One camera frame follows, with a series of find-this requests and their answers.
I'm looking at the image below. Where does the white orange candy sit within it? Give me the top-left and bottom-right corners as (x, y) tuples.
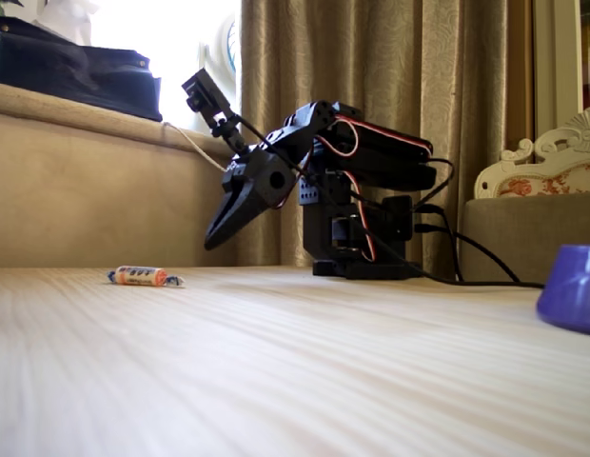
(106, 265), (187, 289)

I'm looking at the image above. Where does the purple plastic bowl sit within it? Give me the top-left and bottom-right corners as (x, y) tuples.
(536, 244), (590, 337)

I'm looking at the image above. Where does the white ornate window ornament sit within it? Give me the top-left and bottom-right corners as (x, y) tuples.
(198, 13), (242, 73)

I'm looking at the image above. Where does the beige upholstered sofa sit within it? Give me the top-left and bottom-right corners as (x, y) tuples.
(0, 80), (240, 269)

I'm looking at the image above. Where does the beige patterned curtain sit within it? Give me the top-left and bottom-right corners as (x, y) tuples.
(240, 0), (537, 282)

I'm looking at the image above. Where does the black fabric bag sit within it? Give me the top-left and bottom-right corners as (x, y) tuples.
(0, 16), (164, 123)

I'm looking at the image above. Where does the olive upholstered cushion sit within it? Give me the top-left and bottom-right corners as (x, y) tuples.
(459, 191), (590, 287)

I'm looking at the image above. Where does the white cord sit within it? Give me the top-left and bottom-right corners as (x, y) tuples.
(162, 121), (227, 173)

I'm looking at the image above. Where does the black webcam on gripper mount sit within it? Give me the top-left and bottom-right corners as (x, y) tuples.
(181, 67), (251, 153)

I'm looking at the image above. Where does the black usb cable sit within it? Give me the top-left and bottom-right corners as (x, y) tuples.
(414, 204), (464, 283)

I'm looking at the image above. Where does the black power cable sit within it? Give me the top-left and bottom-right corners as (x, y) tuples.
(413, 223), (522, 284)

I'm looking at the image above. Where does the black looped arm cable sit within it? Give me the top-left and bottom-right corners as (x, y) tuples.
(416, 158), (457, 208)

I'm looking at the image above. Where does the white door frame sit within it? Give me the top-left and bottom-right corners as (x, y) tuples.
(532, 0), (587, 139)

